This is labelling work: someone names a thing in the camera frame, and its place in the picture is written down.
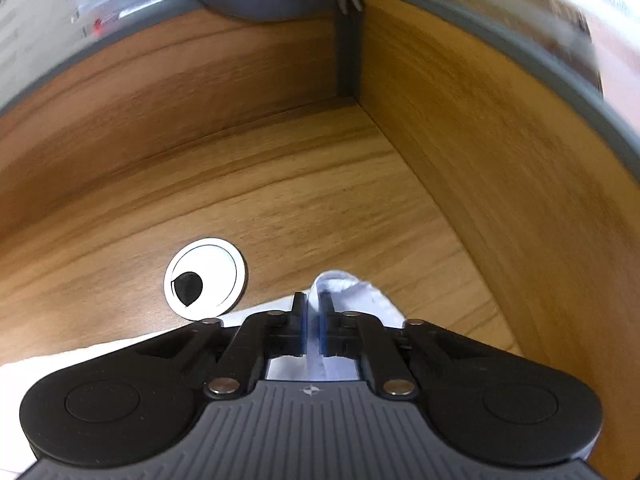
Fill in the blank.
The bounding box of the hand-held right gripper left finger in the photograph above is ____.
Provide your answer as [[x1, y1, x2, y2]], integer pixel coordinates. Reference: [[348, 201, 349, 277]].
[[140, 291, 309, 401]]

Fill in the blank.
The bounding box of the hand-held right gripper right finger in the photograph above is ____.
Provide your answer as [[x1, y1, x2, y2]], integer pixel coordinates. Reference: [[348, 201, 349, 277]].
[[319, 291, 488, 401]]

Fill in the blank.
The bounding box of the white collared shirt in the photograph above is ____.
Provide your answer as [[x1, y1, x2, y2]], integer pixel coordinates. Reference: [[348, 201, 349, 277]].
[[0, 270, 407, 383]]

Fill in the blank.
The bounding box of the short wood and glass partition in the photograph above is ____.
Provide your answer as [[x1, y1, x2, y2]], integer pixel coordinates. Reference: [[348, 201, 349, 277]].
[[357, 0, 640, 480]]

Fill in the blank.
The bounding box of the long wood and glass partition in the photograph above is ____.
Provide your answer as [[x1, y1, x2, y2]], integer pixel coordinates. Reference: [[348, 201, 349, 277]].
[[0, 0, 346, 233]]

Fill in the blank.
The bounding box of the round desk cable grommet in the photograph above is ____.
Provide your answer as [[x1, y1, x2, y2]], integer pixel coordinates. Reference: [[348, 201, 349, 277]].
[[163, 238, 248, 321]]

